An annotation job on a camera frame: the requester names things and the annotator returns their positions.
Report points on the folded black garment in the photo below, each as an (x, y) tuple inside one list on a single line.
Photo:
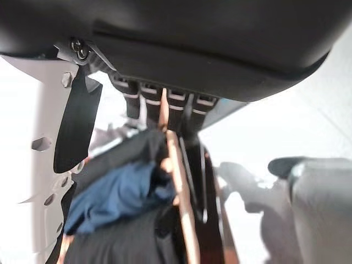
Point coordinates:
[(123, 244)]

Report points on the rectangular wicker laundry basket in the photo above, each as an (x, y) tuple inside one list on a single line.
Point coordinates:
[(181, 187)]

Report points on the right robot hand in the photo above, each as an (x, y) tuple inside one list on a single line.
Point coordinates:
[(192, 41)]

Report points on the right robot leg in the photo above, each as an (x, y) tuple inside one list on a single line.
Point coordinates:
[(321, 209)]

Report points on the blue garment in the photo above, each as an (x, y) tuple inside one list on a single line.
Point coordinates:
[(118, 195)]

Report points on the glossy brown stool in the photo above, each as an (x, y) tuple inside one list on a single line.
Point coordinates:
[(211, 220)]

